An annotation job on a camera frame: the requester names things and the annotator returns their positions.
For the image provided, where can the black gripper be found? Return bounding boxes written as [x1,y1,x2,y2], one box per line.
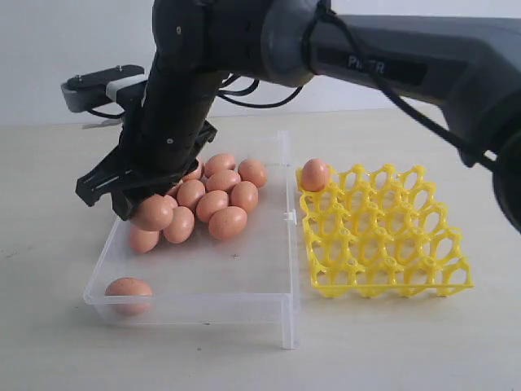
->
[75,72,217,221]

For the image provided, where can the brown egg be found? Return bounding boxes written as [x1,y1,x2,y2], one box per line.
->
[230,181,259,213]
[206,169,241,192]
[238,159,267,188]
[195,190,229,222]
[208,206,247,240]
[204,153,236,178]
[182,156,204,182]
[104,277,153,317]
[129,226,160,253]
[163,206,195,244]
[301,158,331,192]
[167,182,183,199]
[177,179,206,211]
[131,195,177,231]

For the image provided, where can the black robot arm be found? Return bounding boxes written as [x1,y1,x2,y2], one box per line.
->
[62,1,520,227]

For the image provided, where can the clear plastic box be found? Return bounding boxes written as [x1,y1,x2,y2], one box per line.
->
[83,130,300,349]

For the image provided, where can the yellow plastic egg tray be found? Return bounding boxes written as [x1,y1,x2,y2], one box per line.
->
[298,164,474,297]

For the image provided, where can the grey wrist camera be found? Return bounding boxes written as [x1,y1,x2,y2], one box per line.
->
[60,64,147,113]

